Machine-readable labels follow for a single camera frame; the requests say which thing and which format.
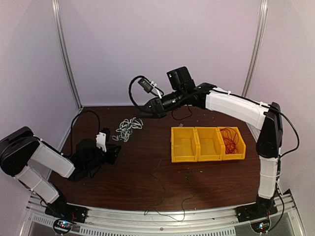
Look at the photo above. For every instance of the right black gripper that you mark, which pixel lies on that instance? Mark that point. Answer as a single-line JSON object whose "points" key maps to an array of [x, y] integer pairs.
{"points": [[157, 113]]}

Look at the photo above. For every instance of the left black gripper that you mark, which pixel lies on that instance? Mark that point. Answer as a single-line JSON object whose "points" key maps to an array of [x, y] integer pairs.
{"points": [[112, 157]]}

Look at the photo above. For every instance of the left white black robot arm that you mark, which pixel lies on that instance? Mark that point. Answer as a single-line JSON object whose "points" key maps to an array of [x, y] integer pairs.
{"points": [[21, 149]]}

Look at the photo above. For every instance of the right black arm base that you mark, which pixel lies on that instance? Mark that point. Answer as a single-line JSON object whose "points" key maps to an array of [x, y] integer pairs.
{"points": [[260, 209]]}

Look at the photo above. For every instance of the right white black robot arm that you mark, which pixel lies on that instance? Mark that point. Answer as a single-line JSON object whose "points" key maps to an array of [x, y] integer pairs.
{"points": [[266, 118]]}

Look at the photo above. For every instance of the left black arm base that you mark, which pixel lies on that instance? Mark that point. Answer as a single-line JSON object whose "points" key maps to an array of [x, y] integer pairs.
{"points": [[73, 213]]}

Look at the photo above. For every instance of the left yellow plastic bin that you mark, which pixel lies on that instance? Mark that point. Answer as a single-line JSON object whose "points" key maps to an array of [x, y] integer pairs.
{"points": [[184, 144]]}

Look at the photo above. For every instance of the yellow plastic bin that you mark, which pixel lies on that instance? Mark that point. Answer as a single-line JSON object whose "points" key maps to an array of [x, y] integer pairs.
{"points": [[234, 145], [210, 144], [184, 144]]}

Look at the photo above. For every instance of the middle yellow plastic bin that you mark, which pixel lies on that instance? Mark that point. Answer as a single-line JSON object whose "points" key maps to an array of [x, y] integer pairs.
{"points": [[210, 144]]}

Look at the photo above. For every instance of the left circuit board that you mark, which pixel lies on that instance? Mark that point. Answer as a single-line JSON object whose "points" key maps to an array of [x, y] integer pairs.
{"points": [[62, 227]]}

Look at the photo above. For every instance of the circuit board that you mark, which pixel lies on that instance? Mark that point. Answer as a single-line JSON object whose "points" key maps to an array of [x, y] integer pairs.
{"points": [[260, 227], [62, 227]]}

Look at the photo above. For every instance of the right yellow plastic bin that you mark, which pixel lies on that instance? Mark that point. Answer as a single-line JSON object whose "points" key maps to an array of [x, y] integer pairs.
{"points": [[234, 145]]}

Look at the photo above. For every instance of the right circuit board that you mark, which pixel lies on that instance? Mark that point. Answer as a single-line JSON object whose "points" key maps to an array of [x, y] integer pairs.
{"points": [[260, 227]]}

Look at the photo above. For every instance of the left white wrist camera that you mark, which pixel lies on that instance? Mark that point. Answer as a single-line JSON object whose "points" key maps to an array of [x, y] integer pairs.
{"points": [[102, 138]]}

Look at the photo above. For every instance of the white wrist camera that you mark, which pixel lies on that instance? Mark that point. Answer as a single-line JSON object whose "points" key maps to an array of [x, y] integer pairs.
{"points": [[102, 138], [150, 87]]}

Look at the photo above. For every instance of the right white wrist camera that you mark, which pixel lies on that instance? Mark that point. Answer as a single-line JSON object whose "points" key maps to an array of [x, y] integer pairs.
{"points": [[150, 87]]}

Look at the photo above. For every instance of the right aluminium frame post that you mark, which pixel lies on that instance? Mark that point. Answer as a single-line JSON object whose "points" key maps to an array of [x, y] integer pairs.
{"points": [[260, 29]]}

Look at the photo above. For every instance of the aluminium frame post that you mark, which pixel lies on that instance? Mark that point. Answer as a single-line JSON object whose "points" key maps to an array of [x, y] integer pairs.
{"points": [[64, 53], [260, 29]]}

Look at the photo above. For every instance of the left aluminium frame post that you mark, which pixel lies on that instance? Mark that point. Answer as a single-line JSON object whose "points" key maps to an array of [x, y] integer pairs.
{"points": [[64, 53]]}

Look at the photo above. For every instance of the aluminium front rail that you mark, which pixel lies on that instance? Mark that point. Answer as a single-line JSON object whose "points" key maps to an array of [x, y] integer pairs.
{"points": [[222, 221]]}

